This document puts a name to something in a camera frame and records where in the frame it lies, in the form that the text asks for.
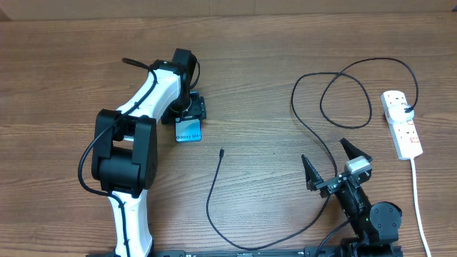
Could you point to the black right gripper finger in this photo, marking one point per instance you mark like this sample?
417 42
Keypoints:
353 152
312 176

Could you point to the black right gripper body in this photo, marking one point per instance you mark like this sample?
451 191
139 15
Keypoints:
328 187

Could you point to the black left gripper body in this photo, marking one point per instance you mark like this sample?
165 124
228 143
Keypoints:
188 108

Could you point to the blue Galaxy smartphone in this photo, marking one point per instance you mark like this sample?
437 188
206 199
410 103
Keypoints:
188 131

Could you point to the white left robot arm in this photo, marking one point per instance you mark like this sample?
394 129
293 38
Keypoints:
121 161

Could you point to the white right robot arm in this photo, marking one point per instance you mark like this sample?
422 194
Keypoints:
375 225

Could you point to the white charger plug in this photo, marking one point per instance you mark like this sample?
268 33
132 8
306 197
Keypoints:
399 113

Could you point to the white power strip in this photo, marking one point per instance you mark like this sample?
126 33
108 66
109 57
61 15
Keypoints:
404 135

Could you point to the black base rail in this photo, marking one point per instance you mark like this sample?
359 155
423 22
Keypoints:
242 253

